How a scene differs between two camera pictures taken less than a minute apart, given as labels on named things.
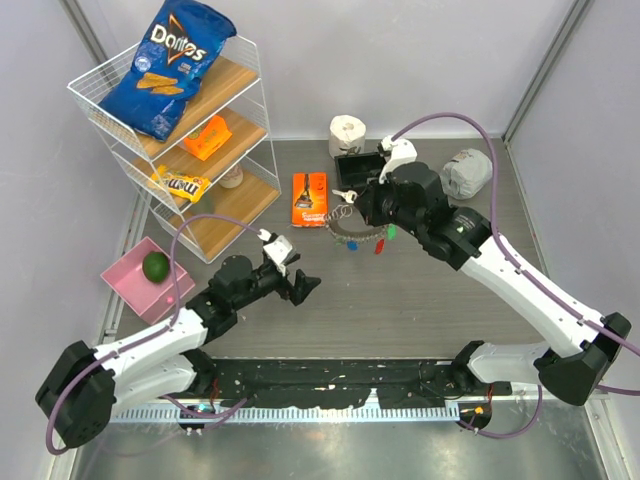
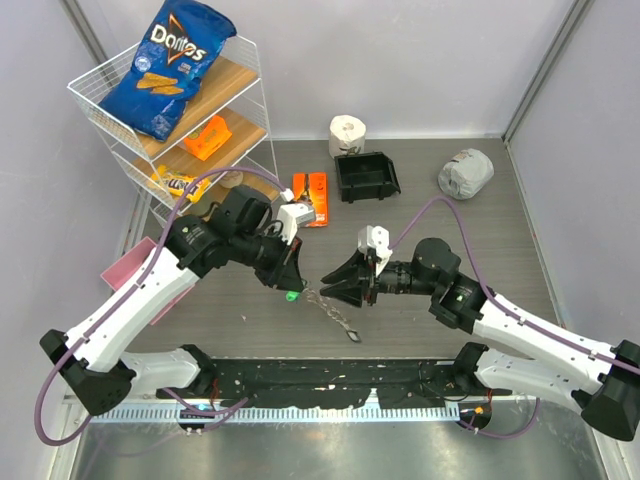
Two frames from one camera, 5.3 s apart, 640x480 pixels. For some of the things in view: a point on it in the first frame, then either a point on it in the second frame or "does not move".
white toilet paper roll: [346, 131] does not move
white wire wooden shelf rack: [217, 162] does not move
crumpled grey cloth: [466, 175] does not move
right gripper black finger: [365, 195] → [354, 267]
